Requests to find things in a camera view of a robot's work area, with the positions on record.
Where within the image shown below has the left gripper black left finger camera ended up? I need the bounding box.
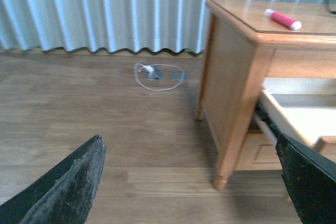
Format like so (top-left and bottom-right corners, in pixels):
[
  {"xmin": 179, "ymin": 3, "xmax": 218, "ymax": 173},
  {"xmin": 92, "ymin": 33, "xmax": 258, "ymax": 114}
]
[{"xmin": 1, "ymin": 135, "xmax": 107, "ymax": 223}]

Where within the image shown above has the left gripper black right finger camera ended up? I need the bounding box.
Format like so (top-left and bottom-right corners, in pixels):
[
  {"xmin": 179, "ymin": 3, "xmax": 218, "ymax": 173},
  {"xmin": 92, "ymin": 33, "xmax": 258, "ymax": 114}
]
[{"xmin": 276, "ymin": 134, "xmax": 335, "ymax": 223}]

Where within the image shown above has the wooden drawer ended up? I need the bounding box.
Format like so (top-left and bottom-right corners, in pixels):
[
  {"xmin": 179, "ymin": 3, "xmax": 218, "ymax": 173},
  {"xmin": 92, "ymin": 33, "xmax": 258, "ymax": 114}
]
[
  {"xmin": 258, "ymin": 78, "xmax": 335, "ymax": 159},
  {"xmin": 235, "ymin": 133, "xmax": 282, "ymax": 170}
]

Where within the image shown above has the pink marker with white caps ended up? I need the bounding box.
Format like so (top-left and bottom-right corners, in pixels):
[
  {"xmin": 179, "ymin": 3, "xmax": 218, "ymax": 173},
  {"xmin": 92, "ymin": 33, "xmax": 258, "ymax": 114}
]
[{"xmin": 264, "ymin": 9, "xmax": 302, "ymax": 30}]

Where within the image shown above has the wooden nightstand cabinet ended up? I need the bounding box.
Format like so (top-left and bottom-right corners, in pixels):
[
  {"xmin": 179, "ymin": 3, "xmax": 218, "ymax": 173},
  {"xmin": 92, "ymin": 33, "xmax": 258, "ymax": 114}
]
[{"xmin": 196, "ymin": 0, "xmax": 335, "ymax": 190}]

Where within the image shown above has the open metal floor socket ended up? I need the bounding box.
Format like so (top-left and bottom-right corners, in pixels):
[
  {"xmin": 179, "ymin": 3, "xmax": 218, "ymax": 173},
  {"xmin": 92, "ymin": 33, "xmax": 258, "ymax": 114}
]
[{"xmin": 145, "ymin": 66, "xmax": 164, "ymax": 80}]

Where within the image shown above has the closed metal floor socket plate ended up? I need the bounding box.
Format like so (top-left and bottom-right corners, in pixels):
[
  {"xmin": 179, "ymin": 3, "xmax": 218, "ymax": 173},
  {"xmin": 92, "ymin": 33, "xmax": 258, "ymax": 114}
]
[{"xmin": 169, "ymin": 71, "xmax": 190, "ymax": 81}]

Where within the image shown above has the white pleated curtain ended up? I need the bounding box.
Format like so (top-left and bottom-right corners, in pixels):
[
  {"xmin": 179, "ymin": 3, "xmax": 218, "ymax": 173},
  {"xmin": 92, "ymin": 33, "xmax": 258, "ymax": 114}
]
[{"xmin": 1, "ymin": 0, "xmax": 323, "ymax": 53}]

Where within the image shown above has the white charger cable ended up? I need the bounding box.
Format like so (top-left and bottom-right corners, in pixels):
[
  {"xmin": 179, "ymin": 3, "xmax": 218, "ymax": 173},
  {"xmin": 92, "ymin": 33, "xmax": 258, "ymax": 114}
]
[{"xmin": 133, "ymin": 62, "xmax": 186, "ymax": 92}]

